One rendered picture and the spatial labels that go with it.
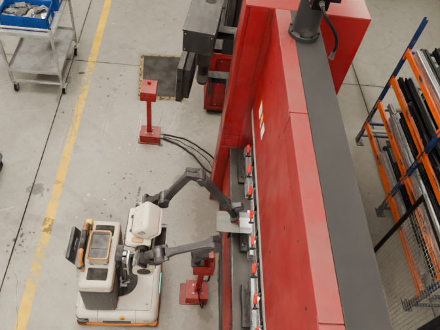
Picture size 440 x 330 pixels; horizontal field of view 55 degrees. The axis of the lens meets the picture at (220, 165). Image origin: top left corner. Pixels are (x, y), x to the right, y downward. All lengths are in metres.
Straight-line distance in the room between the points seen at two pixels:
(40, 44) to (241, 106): 3.16
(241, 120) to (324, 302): 2.21
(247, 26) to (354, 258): 1.79
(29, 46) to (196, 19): 2.99
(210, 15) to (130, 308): 2.42
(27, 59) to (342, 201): 4.49
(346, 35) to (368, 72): 3.64
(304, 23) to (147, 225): 1.56
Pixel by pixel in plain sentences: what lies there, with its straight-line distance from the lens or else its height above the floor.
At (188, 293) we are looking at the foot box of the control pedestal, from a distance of 3.91.
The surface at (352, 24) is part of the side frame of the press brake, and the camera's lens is 3.11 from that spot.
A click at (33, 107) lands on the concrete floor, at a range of 5.53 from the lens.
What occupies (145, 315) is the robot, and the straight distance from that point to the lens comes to 3.68.
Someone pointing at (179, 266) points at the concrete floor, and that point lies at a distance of 4.14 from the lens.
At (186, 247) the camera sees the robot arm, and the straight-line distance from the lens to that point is 2.74.
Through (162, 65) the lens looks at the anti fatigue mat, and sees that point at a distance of 5.96.
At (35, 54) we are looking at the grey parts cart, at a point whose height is 0.33.
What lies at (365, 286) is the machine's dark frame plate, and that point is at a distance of 1.76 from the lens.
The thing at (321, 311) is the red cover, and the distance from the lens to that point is 1.65.
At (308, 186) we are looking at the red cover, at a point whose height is 2.30.
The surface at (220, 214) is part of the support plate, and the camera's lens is 3.27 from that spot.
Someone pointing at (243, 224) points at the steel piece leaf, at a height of 1.00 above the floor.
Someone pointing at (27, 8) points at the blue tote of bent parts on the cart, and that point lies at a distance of 5.32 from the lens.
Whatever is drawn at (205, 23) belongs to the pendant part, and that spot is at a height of 1.95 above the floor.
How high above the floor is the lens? 3.77
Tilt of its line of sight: 51 degrees down
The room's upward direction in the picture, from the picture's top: 11 degrees clockwise
